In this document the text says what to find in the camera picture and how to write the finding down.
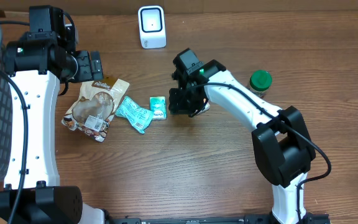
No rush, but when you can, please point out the small orange sachet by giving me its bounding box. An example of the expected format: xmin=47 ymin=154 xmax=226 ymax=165
xmin=198 ymin=103 xmax=210 ymax=114

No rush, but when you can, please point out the small green white sachet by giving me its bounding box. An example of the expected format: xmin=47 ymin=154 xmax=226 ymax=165
xmin=150 ymin=96 xmax=167 ymax=120

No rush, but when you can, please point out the brown cookie bag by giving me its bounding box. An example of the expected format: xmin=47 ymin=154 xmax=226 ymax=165
xmin=62 ymin=77 xmax=130 ymax=142

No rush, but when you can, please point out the teal snack packet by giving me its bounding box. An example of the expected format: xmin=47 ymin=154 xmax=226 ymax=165
xmin=115 ymin=96 xmax=153 ymax=134

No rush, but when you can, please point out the green lid seasoning jar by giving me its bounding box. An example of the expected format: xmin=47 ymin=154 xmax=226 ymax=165
xmin=247 ymin=70 xmax=272 ymax=98

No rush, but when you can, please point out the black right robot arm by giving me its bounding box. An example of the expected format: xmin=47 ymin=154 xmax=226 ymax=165
xmin=168 ymin=49 xmax=316 ymax=223

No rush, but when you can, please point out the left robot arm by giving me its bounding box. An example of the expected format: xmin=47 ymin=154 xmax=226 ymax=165
xmin=0 ymin=6 xmax=110 ymax=223

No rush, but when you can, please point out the white barcode scanner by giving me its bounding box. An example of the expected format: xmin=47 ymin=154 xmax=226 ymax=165
xmin=138 ymin=5 xmax=167 ymax=49

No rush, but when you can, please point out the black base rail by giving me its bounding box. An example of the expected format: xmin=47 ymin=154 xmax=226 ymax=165
xmin=107 ymin=213 xmax=332 ymax=224

